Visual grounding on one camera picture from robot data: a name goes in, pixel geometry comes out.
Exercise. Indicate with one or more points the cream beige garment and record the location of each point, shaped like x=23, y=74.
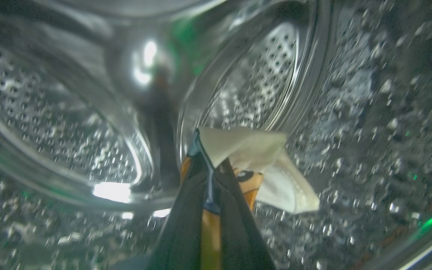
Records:
x=253, y=150

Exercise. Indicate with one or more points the stainless steel washing machine drum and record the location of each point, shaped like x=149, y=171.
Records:
x=51, y=112

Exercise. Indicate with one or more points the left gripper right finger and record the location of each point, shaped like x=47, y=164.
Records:
x=238, y=232

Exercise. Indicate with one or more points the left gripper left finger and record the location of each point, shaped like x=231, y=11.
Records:
x=186, y=232

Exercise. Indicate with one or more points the blue bear print garment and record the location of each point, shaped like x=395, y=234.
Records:
x=252, y=187

